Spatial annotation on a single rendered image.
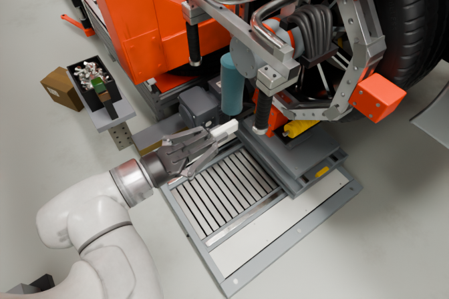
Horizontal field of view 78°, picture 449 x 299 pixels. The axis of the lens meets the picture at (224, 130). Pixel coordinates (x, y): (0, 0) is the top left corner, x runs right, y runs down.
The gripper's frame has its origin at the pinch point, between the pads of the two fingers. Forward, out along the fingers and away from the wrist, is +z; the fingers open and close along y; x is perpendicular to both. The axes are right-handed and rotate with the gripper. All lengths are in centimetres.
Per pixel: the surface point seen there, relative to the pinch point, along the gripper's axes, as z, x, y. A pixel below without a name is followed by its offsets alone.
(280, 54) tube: 13.6, 16.6, 0.6
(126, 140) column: -17, -77, -73
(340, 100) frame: 32.5, -2.3, 8.1
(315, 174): 50, -68, 5
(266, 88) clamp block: 10.5, 9.1, 1.2
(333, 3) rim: 42.9, 13.2, -10.3
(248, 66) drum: 18.0, 1.2, -13.8
